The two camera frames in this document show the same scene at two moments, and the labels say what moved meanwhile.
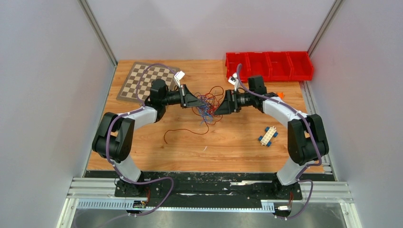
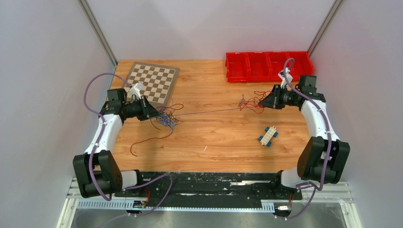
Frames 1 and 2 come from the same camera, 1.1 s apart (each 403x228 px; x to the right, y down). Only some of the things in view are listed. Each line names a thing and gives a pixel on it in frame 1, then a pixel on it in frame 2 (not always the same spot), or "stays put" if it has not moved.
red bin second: (259, 63) stays put
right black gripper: (229, 104) → (273, 99)
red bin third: (281, 66) stays put
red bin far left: (232, 59) stays put
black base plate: (208, 188) stays put
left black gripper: (187, 99) → (147, 111)
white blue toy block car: (266, 139) stays put
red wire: (205, 108) → (169, 113)
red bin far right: (302, 68) stays put
